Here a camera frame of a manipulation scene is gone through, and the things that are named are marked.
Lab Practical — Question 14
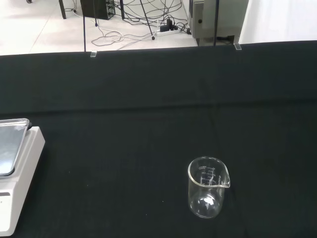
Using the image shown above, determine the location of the white floor cable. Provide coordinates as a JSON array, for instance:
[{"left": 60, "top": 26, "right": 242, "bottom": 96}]
[{"left": 91, "top": 21, "right": 159, "bottom": 47}]

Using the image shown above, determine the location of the black bench cloth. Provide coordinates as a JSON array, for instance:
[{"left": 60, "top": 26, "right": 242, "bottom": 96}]
[{"left": 0, "top": 40, "right": 317, "bottom": 238}]

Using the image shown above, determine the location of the black equipment box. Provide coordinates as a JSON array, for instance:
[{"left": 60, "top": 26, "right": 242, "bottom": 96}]
[{"left": 80, "top": 0, "right": 116, "bottom": 21}]

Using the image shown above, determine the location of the electronic balance with steel pan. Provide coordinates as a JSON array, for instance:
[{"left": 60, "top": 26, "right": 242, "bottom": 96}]
[{"left": 0, "top": 118, "right": 46, "bottom": 237}]

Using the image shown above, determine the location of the white power strip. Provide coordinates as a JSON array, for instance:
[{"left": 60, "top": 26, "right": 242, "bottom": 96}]
[{"left": 156, "top": 27, "right": 179, "bottom": 36}]

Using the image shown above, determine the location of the black tripod leg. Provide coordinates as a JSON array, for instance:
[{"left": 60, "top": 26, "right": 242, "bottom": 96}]
[{"left": 139, "top": 0, "right": 156, "bottom": 41}]

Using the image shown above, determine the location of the grey metal cabinet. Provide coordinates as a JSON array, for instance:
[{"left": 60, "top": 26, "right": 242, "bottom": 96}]
[{"left": 188, "top": 0, "right": 249, "bottom": 47}]

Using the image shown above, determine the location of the black table leg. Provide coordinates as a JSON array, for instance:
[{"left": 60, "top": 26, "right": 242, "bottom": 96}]
[{"left": 58, "top": 0, "right": 67, "bottom": 20}]

